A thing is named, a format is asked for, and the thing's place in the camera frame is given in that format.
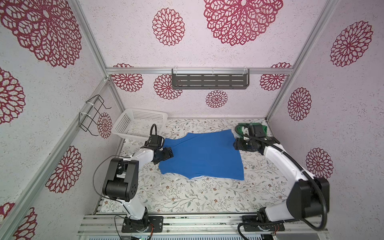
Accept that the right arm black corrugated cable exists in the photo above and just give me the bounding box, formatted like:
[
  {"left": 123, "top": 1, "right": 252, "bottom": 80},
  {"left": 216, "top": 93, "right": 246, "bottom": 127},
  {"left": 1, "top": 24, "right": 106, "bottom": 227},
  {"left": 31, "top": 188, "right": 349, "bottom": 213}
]
[{"left": 234, "top": 124, "right": 328, "bottom": 232}]

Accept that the grey metal wall shelf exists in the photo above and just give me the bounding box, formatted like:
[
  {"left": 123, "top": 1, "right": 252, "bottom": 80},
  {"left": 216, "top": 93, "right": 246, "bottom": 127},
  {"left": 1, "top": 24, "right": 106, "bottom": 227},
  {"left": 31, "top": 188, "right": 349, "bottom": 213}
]
[{"left": 171, "top": 69, "right": 250, "bottom": 90}]

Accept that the black wire wall rack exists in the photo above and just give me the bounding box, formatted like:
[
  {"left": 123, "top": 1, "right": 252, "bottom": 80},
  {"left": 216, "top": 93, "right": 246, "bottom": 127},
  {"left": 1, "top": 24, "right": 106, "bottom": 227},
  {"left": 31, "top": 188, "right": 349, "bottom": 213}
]
[{"left": 78, "top": 95, "right": 111, "bottom": 137}]

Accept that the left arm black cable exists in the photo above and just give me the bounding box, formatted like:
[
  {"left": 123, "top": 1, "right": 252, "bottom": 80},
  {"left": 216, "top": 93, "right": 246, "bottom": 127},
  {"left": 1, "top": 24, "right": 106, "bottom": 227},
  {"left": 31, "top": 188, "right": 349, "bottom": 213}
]
[{"left": 92, "top": 123, "right": 158, "bottom": 240}]

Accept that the aluminium front rail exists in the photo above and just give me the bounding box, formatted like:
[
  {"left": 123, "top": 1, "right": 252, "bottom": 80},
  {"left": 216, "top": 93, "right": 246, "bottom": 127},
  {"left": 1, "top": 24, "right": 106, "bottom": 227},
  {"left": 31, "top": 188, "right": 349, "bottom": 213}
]
[{"left": 76, "top": 214, "right": 331, "bottom": 240}]

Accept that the green tank top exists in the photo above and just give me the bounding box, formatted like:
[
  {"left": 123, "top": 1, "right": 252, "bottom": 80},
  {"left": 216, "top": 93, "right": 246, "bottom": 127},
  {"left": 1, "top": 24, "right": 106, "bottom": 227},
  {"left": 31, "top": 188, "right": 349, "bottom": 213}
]
[{"left": 235, "top": 123, "right": 268, "bottom": 138}]

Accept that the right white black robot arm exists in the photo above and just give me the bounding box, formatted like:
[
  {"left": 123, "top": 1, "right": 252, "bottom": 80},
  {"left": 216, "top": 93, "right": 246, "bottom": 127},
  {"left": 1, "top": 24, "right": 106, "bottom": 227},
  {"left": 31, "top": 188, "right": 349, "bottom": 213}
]
[{"left": 234, "top": 123, "right": 330, "bottom": 226}]

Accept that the blue tank top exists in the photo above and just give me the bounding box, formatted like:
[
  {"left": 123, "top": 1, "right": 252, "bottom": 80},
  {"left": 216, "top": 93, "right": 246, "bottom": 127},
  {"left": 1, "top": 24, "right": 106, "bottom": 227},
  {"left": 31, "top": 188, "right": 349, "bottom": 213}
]
[{"left": 159, "top": 130, "right": 245, "bottom": 181}]

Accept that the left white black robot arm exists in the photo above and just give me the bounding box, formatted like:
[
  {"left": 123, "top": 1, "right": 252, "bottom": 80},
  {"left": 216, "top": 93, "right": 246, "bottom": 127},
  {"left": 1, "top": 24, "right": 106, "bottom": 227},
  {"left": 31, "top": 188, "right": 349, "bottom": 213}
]
[{"left": 102, "top": 135, "right": 174, "bottom": 221}]

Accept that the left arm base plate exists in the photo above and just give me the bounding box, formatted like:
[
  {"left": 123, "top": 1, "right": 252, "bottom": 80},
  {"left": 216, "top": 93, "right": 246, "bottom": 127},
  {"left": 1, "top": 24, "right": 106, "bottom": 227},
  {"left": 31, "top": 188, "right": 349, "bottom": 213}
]
[{"left": 122, "top": 216, "right": 164, "bottom": 234}]

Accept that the white plastic basket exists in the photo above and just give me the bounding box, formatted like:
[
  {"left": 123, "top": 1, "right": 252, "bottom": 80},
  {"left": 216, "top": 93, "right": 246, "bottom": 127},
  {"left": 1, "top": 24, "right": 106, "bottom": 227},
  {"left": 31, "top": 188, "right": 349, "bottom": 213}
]
[{"left": 112, "top": 108, "right": 168, "bottom": 140}]

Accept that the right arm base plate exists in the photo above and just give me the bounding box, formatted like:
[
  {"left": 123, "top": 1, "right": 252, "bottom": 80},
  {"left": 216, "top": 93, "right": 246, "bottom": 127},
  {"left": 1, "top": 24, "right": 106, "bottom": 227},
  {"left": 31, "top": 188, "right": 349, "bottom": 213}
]
[{"left": 242, "top": 215, "right": 285, "bottom": 232}]

